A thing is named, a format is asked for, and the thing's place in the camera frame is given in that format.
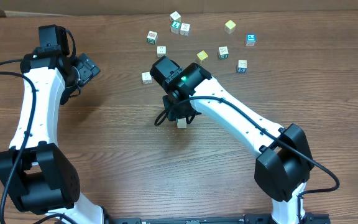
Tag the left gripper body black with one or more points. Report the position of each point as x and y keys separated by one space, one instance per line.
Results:
x=89 y=66

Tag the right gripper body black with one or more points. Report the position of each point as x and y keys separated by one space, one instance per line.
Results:
x=177 y=112

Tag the blue letter wooden block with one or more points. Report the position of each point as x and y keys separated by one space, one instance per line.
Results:
x=181 y=123

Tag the red sided wooden block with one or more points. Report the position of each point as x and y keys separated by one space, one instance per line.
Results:
x=161 y=51

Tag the patterned top wooden block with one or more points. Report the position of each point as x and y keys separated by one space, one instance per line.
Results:
x=223 y=52

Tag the yellow sided wooden block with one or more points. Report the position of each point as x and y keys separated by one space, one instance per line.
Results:
x=242 y=66

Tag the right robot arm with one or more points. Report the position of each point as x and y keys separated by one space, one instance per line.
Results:
x=282 y=155

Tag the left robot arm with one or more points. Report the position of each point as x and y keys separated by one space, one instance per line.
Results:
x=35 y=173

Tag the far left wooden block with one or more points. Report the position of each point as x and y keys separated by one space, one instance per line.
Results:
x=146 y=78

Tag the yellow top central block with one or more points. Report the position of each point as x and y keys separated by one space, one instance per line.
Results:
x=201 y=57

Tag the green edged wooden block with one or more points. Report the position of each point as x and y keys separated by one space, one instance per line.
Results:
x=152 y=37

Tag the wooden block beside teal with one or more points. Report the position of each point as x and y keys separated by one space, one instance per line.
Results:
x=185 y=29

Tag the teal letter wooden block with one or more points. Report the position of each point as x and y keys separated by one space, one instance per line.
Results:
x=175 y=27

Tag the plain top wooden block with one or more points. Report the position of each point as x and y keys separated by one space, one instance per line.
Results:
x=175 y=16

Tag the yellow top far block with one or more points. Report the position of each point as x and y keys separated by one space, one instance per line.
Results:
x=229 y=27

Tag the blue letter P block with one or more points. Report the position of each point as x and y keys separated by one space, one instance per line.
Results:
x=250 y=40

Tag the cardboard back wall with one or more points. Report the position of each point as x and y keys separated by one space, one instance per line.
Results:
x=111 y=7

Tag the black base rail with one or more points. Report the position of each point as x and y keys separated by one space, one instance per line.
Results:
x=245 y=219

